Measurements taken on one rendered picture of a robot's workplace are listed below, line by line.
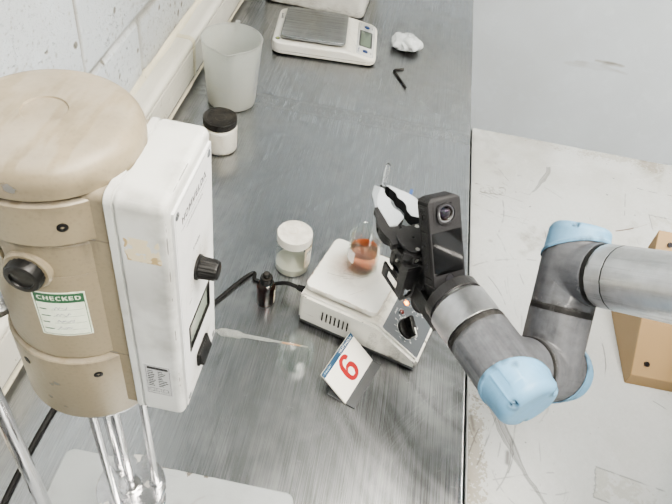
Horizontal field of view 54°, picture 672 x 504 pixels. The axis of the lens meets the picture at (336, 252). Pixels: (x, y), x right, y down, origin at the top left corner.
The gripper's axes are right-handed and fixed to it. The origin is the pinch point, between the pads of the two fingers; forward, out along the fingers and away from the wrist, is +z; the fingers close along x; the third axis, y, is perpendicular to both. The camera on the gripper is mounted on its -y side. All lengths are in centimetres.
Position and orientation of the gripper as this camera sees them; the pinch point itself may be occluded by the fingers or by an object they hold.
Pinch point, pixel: (383, 187)
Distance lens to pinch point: 90.7
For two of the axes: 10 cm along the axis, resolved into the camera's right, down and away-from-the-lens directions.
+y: -1.2, 7.0, 7.0
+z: -4.1, -6.8, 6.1
